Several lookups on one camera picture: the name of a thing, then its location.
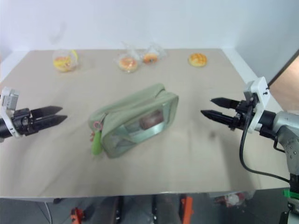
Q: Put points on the bagged small orange donut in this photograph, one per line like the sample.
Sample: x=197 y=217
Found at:
x=150 y=58

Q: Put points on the tan table cloth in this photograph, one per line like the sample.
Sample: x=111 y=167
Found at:
x=58 y=158

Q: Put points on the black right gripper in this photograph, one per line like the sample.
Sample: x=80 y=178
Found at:
x=244 y=114

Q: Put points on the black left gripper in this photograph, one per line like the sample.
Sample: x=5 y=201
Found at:
x=22 y=122

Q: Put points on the red packet under table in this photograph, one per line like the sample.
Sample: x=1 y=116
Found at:
x=230 y=199

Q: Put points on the bagged round orange bun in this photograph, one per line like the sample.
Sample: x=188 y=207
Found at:
x=127 y=63

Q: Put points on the green zipper pull charm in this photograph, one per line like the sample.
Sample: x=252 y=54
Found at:
x=96 y=143

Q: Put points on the unwrapped golden bun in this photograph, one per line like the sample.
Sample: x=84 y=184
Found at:
x=197 y=60

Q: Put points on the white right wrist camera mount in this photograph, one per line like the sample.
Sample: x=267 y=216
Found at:
x=261 y=98

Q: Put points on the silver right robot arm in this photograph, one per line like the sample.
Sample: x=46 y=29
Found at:
x=288 y=123

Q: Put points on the bagged yellow bread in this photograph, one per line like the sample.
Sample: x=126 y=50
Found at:
x=64 y=61

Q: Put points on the orange black clamp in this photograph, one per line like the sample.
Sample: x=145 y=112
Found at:
x=77 y=214
x=187 y=207

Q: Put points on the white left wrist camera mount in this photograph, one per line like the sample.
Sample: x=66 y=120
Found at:
x=9 y=100

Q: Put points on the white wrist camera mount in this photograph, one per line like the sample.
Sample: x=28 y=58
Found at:
x=9 y=100
x=261 y=98

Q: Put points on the green zip pouch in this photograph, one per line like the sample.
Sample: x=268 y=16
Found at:
x=135 y=112

